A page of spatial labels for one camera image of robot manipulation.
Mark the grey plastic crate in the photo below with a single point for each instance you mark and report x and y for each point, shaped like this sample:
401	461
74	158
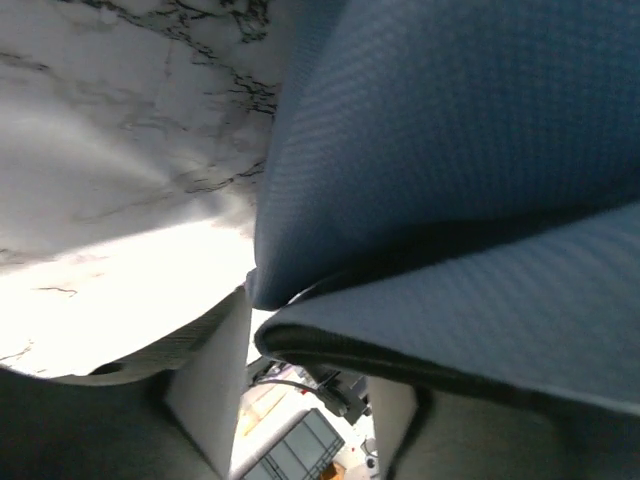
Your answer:
302	449

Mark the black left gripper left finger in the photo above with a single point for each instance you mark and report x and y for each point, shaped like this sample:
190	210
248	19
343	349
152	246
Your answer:
166	411

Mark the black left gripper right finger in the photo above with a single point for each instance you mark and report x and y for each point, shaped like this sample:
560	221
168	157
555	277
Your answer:
430	434

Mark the blue student backpack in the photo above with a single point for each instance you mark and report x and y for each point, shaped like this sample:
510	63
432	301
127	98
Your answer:
451	197

